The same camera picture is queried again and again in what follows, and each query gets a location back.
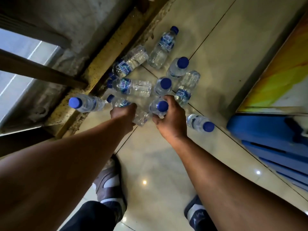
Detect person's left hand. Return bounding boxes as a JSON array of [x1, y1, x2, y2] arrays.
[[110, 103, 138, 135]]

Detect dark wooden beam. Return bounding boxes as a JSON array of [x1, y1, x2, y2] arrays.
[[0, 49, 88, 90], [0, 14, 72, 49]]

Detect person's right forearm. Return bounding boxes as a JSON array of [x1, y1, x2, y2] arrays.
[[168, 136, 308, 231]]

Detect person's left forearm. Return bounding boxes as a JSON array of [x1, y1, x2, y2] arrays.
[[0, 118, 133, 231]]

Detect blue-capped water bottle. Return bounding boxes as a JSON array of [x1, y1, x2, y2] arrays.
[[148, 98, 169, 119], [106, 94, 150, 127]]

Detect blue plastic crate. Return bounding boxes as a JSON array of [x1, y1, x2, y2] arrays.
[[226, 112, 308, 193]]

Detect grey and white shoe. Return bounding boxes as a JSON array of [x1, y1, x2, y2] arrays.
[[92, 155, 128, 224], [184, 194, 217, 231]]

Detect dark trouser leg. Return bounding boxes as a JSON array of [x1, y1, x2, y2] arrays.
[[59, 201, 124, 231]]

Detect group of water bottles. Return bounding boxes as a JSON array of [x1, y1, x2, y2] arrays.
[[68, 26, 215, 133]]

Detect worn yellow door sill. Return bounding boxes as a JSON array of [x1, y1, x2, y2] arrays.
[[44, 0, 174, 139]]

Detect person's right hand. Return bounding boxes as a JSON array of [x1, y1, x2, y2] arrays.
[[152, 95, 188, 143]]

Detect colourful painted board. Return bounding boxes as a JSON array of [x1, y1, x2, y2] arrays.
[[237, 19, 308, 115]]

